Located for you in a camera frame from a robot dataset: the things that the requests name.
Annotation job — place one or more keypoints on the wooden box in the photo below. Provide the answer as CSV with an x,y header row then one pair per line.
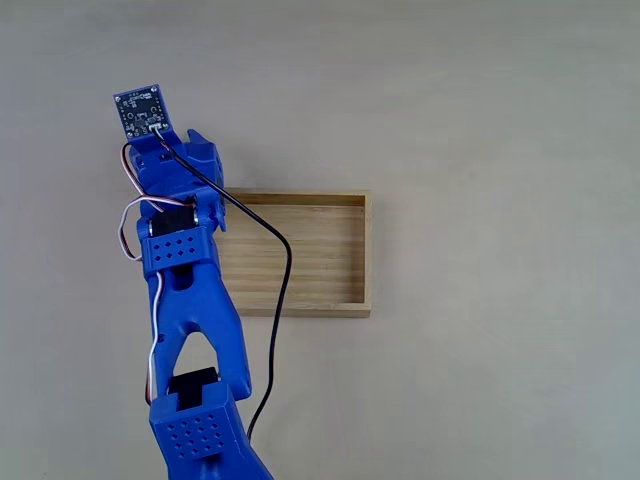
x,y
325,260

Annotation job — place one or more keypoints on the camera circuit board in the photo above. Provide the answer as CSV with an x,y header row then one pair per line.
x,y
142,112

